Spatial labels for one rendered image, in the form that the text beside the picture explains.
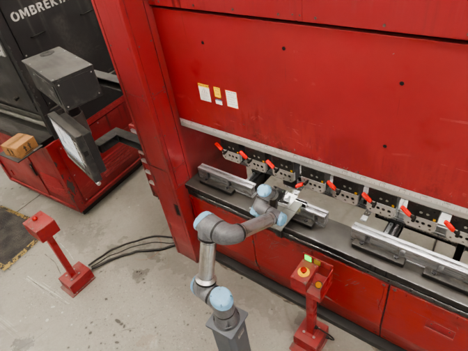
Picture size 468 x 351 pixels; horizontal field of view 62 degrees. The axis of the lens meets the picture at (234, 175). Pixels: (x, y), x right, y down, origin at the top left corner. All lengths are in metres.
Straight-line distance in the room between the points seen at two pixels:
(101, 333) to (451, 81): 2.93
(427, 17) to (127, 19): 1.50
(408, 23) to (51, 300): 3.37
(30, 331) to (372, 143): 3.01
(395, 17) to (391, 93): 0.32
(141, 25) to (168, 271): 2.10
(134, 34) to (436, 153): 1.68
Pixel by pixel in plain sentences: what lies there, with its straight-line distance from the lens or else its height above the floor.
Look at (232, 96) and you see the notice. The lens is 2.31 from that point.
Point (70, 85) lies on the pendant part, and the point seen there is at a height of 1.89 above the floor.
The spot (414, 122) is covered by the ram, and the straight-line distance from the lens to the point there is 1.86.
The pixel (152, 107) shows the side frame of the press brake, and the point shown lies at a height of 1.59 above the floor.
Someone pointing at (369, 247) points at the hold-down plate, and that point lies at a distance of 2.44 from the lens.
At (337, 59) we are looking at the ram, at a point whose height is 2.01.
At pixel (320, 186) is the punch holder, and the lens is 2.30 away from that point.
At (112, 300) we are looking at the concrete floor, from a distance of 3.61.
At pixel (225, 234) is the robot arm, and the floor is 1.38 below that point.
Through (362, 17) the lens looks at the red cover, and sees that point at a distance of 1.73.
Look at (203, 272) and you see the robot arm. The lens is 2.13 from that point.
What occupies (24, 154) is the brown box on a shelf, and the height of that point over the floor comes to 1.01.
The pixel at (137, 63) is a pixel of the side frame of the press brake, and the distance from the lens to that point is 2.43.
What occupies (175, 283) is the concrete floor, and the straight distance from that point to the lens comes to 3.51.
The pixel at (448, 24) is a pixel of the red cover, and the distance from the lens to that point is 1.64.
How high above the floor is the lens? 2.77
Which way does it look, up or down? 40 degrees down
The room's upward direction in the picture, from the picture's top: 9 degrees counter-clockwise
